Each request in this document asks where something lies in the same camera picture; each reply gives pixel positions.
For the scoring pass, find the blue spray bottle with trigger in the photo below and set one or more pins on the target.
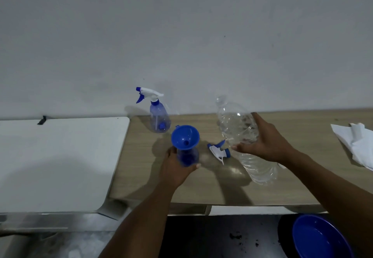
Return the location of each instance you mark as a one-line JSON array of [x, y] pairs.
[[157, 112]]

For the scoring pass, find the white table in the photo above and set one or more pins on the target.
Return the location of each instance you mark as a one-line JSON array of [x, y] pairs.
[[58, 164]]

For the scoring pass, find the loose white blue spray trigger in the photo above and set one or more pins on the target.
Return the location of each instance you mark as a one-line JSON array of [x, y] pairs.
[[219, 150]]

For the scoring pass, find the large clear water bottle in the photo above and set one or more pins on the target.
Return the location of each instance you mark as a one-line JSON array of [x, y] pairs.
[[244, 138]]

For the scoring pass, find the person's right hand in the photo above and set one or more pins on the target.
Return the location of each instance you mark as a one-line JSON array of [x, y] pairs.
[[271, 144]]

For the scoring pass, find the person's left thumb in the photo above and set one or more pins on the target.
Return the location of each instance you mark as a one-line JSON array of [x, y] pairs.
[[191, 170]]

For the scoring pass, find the blue plastic basin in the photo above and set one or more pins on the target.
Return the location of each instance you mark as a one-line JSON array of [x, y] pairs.
[[319, 237]]

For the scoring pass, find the person's right forearm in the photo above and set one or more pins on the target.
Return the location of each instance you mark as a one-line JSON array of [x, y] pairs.
[[332, 190]]

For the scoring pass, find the white crumpled paper towel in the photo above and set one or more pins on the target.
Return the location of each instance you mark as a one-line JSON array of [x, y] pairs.
[[355, 142]]

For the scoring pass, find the person's left forearm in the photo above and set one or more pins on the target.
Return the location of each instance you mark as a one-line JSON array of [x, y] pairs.
[[145, 220]]

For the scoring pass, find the black tape piece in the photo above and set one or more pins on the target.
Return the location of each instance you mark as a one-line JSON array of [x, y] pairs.
[[42, 120]]

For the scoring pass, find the blue plastic funnel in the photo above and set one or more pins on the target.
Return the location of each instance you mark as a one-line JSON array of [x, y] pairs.
[[185, 137]]

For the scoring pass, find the person's left hand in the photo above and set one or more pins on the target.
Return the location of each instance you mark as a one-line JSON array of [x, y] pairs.
[[172, 171]]

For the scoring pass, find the person's right thumb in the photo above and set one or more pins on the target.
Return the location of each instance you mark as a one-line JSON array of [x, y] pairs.
[[244, 147]]

